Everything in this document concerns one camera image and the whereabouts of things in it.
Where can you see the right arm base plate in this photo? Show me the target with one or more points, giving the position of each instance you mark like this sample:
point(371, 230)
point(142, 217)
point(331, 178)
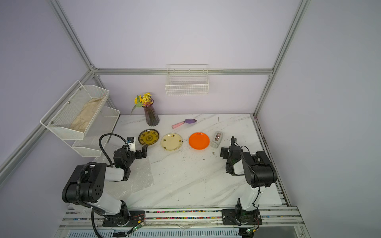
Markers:
point(241, 217)

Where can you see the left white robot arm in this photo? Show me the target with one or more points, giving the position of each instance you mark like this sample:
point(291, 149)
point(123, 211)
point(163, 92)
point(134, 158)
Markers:
point(86, 184)

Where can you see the pink purple scoop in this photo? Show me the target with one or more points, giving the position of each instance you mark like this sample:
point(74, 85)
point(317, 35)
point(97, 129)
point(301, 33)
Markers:
point(186, 121)

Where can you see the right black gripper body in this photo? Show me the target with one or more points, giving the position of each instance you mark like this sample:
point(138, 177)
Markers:
point(231, 149)

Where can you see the dark glass vase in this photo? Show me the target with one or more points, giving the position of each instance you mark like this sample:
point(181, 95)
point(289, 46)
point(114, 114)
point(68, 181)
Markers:
point(151, 116)

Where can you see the cream yellow plate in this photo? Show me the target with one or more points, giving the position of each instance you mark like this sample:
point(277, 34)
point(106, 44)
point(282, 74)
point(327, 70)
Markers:
point(171, 142)

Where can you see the dark yellow patterned plate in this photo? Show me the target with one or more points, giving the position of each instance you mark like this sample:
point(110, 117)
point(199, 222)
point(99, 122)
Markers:
point(148, 137)

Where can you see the white mesh lower shelf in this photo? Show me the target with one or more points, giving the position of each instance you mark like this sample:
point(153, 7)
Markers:
point(103, 124)

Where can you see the yellow flower bouquet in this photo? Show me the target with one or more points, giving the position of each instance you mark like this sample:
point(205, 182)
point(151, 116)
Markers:
point(144, 100)

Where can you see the orange plate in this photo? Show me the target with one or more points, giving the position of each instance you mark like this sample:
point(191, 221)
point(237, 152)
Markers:
point(199, 141)

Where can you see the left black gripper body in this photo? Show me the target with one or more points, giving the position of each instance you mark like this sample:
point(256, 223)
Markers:
point(137, 154)

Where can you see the white mesh upper shelf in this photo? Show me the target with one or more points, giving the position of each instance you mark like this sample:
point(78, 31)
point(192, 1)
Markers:
point(59, 118)

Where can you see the white wire wall basket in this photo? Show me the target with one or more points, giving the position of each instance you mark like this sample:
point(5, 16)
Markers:
point(187, 79)

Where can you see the beige folded cloth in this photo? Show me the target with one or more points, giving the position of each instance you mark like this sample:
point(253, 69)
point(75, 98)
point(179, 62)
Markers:
point(82, 121)

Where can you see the grey tape dispenser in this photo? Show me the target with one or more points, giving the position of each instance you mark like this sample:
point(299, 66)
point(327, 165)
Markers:
point(216, 139)

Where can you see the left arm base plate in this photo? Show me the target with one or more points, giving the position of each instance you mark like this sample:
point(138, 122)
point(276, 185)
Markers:
point(119, 221)

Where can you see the white mesh shelf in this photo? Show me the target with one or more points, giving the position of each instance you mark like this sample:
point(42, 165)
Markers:
point(59, 118)
point(103, 124)

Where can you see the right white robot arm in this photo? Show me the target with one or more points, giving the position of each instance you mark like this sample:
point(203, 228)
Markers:
point(257, 169)

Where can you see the aluminium mounting rail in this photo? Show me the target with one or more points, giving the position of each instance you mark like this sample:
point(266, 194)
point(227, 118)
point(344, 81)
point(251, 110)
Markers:
point(195, 218)

